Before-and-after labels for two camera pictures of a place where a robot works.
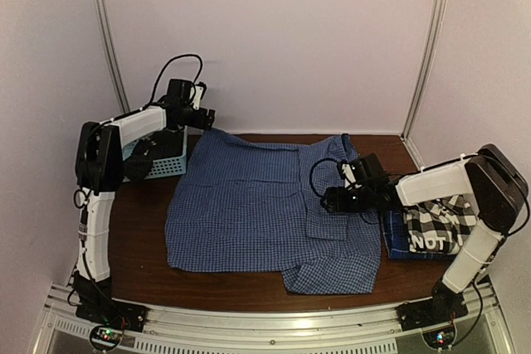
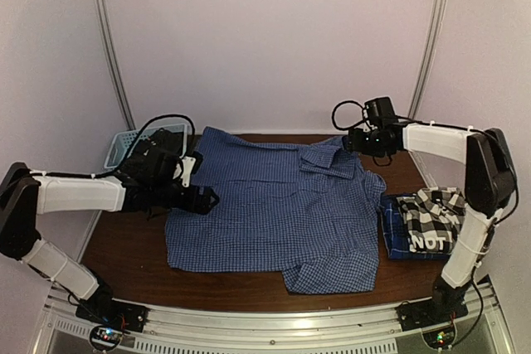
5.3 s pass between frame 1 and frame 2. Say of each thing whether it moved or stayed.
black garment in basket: stayed
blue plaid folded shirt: stayed
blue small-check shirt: stayed
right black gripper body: moved
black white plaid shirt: stayed
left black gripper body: moved
